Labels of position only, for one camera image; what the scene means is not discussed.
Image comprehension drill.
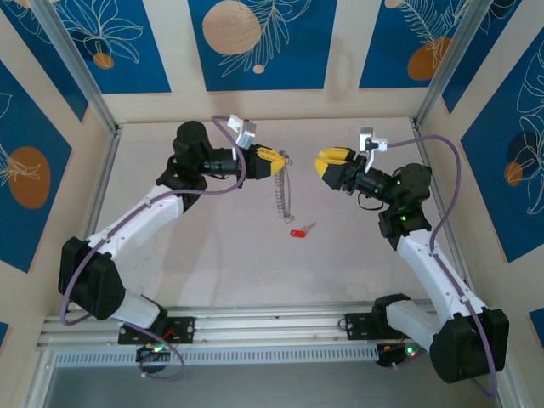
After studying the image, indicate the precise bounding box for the metal keyring band with rings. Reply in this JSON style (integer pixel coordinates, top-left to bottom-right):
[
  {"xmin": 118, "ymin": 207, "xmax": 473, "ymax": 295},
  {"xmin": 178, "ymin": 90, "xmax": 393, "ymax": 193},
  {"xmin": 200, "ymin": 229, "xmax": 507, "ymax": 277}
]
[{"xmin": 275, "ymin": 149, "xmax": 297, "ymax": 224}]

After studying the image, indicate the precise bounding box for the key with red cap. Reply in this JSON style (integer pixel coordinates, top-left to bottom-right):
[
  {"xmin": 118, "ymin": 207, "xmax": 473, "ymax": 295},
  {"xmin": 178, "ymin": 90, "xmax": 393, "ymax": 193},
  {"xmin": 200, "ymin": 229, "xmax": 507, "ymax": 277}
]
[{"xmin": 290, "ymin": 221, "xmax": 318, "ymax": 239}]

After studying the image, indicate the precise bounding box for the blue panel with beige circle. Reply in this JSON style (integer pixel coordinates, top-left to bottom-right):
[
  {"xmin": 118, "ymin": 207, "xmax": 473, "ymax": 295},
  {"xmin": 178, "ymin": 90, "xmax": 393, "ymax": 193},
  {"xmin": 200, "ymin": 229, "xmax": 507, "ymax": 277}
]
[{"xmin": 188, "ymin": 0, "xmax": 339, "ymax": 93}]

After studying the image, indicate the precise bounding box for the small controller circuit board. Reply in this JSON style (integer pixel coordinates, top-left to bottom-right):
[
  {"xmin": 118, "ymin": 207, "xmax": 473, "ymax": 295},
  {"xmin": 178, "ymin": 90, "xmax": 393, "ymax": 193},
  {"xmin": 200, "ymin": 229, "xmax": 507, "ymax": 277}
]
[
  {"xmin": 377, "ymin": 342, "xmax": 426, "ymax": 370},
  {"xmin": 135, "ymin": 344, "xmax": 175, "ymax": 365}
]

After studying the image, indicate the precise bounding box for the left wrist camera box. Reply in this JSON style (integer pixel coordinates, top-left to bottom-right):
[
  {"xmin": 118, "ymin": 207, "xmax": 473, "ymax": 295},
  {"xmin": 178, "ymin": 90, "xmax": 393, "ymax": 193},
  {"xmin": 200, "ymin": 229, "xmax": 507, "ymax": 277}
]
[{"xmin": 228, "ymin": 113, "xmax": 258, "ymax": 150}]

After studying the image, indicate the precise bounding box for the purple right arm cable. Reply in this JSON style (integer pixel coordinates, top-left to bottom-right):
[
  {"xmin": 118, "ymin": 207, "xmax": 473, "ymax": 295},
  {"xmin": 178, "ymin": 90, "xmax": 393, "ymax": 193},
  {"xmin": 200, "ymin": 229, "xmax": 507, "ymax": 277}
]
[{"xmin": 386, "ymin": 134, "xmax": 499, "ymax": 399}]

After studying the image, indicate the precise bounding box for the blue floral wall panel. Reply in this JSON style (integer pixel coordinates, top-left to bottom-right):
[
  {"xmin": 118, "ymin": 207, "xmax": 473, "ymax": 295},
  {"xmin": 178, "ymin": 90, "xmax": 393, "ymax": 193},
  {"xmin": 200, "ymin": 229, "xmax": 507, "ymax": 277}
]
[
  {"xmin": 0, "ymin": 0, "xmax": 89, "ymax": 124},
  {"xmin": 44, "ymin": 0, "xmax": 173, "ymax": 95},
  {"xmin": 441, "ymin": 0, "xmax": 544, "ymax": 116},
  {"xmin": 359, "ymin": 0, "xmax": 473, "ymax": 90},
  {"xmin": 461, "ymin": 37, "xmax": 544, "ymax": 264},
  {"xmin": 0, "ymin": 59, "xmax": 73, "ymax": 275}
]

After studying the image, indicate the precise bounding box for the aluminium frame post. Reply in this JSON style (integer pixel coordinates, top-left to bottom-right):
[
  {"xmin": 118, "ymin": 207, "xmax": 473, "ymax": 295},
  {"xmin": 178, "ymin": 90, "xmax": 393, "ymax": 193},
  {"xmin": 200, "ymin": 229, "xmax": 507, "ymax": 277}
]
[
  {"xmin": 31, "ymin": 0, "xmax": 123, "ymax": 133},
  {"xmin": 414, "ymin": 0, "xmax": 497, "ymax": 128}
]

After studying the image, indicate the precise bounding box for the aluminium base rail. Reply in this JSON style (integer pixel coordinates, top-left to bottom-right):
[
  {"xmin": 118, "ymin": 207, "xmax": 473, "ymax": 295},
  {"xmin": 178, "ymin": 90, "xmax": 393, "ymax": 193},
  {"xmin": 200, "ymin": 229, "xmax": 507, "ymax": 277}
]
[{"xmin": 36, "ymin": 302, "xmax": 507, "ymax": 352}]

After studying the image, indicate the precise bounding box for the grey slotted cable duct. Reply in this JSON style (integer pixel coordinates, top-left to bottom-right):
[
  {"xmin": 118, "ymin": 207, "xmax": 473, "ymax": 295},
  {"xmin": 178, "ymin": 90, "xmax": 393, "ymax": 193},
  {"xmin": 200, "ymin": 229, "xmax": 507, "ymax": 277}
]
[{"xmin": 53, "ymin": 343, "xmax": 382, "ymax": 369}]

